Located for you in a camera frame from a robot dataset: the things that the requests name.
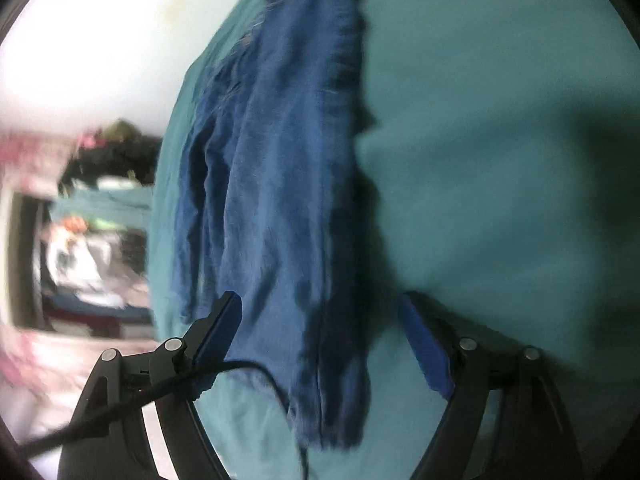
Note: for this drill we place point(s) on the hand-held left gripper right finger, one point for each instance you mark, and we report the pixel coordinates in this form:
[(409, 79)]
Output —
[(425, 347)]

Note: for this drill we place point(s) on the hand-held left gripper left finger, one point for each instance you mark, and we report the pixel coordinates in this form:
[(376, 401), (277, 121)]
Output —
[(221, 329)]

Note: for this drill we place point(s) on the blue denim garment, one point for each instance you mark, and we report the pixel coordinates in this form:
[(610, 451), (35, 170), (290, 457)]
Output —
[(280, 200)]

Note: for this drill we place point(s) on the cluttered shelf unit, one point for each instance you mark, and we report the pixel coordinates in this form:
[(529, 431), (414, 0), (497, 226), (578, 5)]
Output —
[(95, 240)]

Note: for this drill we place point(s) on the pink floral cloth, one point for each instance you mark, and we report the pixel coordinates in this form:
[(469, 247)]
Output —
[(55, 355)]

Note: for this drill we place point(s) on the teal bed sheet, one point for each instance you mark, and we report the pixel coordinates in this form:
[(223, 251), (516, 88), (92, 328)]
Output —
[(480, 160)]

